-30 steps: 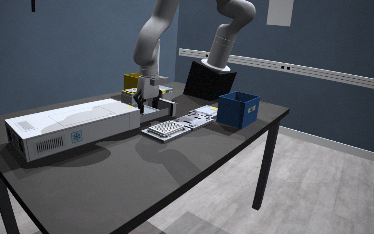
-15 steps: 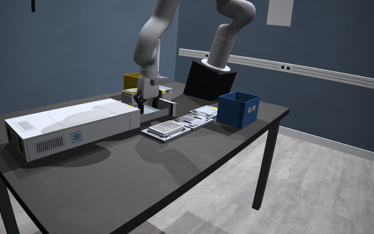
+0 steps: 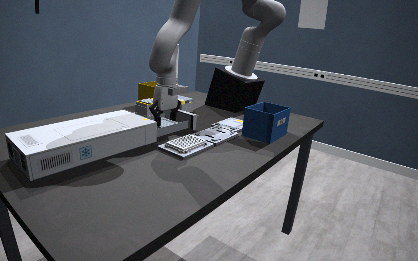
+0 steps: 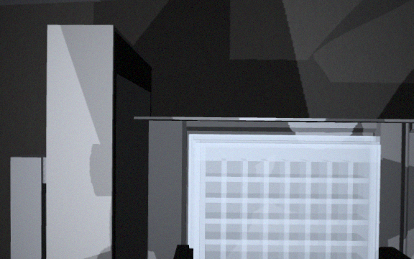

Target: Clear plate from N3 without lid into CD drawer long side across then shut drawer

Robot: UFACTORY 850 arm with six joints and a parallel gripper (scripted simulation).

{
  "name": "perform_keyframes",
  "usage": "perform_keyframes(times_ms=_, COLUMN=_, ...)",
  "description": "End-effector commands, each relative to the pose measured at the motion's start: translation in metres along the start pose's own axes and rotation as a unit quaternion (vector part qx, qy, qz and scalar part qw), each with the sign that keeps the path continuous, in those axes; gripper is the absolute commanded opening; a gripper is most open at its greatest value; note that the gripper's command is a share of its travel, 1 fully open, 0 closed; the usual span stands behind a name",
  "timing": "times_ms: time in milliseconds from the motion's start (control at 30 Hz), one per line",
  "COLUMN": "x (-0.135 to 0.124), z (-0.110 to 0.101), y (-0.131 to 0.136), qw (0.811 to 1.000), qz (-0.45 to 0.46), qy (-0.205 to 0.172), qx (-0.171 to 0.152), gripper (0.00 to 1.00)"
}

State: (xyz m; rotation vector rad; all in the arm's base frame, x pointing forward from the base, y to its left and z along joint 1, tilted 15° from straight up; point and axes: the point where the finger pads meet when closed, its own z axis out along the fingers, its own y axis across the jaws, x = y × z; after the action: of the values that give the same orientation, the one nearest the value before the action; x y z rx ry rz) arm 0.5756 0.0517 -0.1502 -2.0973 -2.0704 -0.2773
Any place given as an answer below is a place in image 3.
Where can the yellow open tray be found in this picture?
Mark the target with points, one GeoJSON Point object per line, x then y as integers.
{"type": "Point", "coordinates": [146, 90]}

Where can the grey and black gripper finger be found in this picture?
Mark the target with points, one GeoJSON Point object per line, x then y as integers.
{"type": "Point", "coordinates": [174, 111]}
{"type": "Point", "coordinates": [156, 115]}

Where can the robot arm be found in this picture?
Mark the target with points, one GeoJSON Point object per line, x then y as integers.
{"type": "Point", "coordinates": [164, 55]}

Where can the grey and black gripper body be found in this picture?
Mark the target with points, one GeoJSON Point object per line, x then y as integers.
{"type": "Point", "coordinates": [165, 101]}

